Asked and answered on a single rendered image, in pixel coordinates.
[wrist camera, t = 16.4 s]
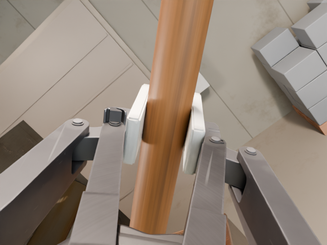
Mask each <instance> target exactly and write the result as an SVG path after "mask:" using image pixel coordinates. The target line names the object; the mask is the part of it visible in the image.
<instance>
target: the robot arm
mask: <svg viewBox="0 0 327 245"><path fill-rule="evenodd" d="M148 90H149V85H147V84H144V85H142V87H141V89H140V91H139V93H138V95H137V98H136V100H135V102H134V104H133V106H132V108H131V109H128V108H122V107H107V108H105V109H104V118H103V125H102V126H101V127H90V124H89V122H88V121H87V120H84V119H80V118H73V119H70V120H67V121H66V122H64V123H63V124H62V125H61V126H60V127H59V128H57V129H56V130H55V131H54V132H52V133H51V134H50V135H48V136H47V137H46V138H45V139H43V140H42V141H41V142H40V143H38V144H37V145H36V146H35V147H33V148H32V149H31V150H30V151H28V152H27V153H26V154H25V155H23V156H22V157H21V158H20V159H18V160H17V161H16V162H15V163H13V164H12V165H11V166H10V167H8V168H7V169H6V170H5V171H3V172H2V173H1V174H0V245H24V244H25V242H26V241H27V240H28V238H29V237H30V236H31V235H32V233H33V232H34V231H35V229H36V228H37V227H38V226H39V224H40V223H41V222H42V221H43V219H44V218H45V217H46V215H47V214H48V213H49V212H50V210H51V209H52V208H53V207H54V205H55V204H56V203H57V201H58V200H59V199H60V198H61V196H62V195H63V194H64V192H65V191H66V190H67V189H68V187H69V186H70V185H71V184H72V183H73V181H74V180H75V179H76V178H77V176H78V175H79V174H80V172H81V171H82V170H83V169H84V167H85V166H86V165H87V160H93V163H92V167H91V172H90V176H89V179H88V183H87V187H86V191H83V193H82V196H81V200H80V204H79V208H78V211H77V215H76V219H75V222H74V226H73V230H72V234H71V237H70V238H68V239H66V240H64V241H63V242H61V243H59V244H57V245H226V215H224V214H223V210H224V187H225V183H227V184H228V190H229V193H230V195H231V198H232V201H233V203H234V206H235V209H236V211H237V214H238V217H239V219H240V222H241V225H242V228H243V230H244V233H245V236H246V238H247V241H248V244H249V245H322V244H321V243H320V241H319V240H318V238H317V237H316V235H315V234H314V232H313V231H312V229H311V228H310V226H309V224H308V223H307V221H306V220H305V218H304V217H303V215H302V214H301V212H300V211H299V209H298V208H297V206H296V205H295V203H294V202H293V200H292V199H291V197H290V196H289V194H288V193H287V191H286V190H285V188H284V187H283V185H282V184H281V182H280V181H279V179H278V178H277V176H276V174H275V173H274V171H273V170H272V168H271V167H270V165H269V164H268V162H267V161H266V160H265V158H264V157H263V155H262V154H261V153H260V152H259V151H258V150H256V149H255V148H252V147H246V146H243V147H240V148H239V150H238V152H237V151H234V150H231V149H229V148H227V147H226V141H225V140H223V139H222V138H221V135H220V131H219V126H218V125H216V124H215V123H213V122H206V121H204V118H203V110H202V102H201V95H200V94H199V93H195V94H194V99H193V104H192V108H191V113H190V118H189V123H188V128H187V132H186V137H185V142H184V150H183V172H184V173H185V174H189V175H193V174H196V176H195V180H194V184H193V189H192V194H191V199H190V203H189V208H188V213H187V217H186V221H185V226H184V231H183V235H179V234H147V233H145V232H142V231H139V230H137V229H134V228H132V227H129V226H126V225H120V224H117V223H118V211H119V200H120V184H121V172H122V161H123V163H125V164H131V165H132V164H133V163H134V162H135V159H136V156H137V153H138V149H139V146H140V143H141V139H142V134H143V127H144V121H145V111H146V104H147V97H148Z"/></svg>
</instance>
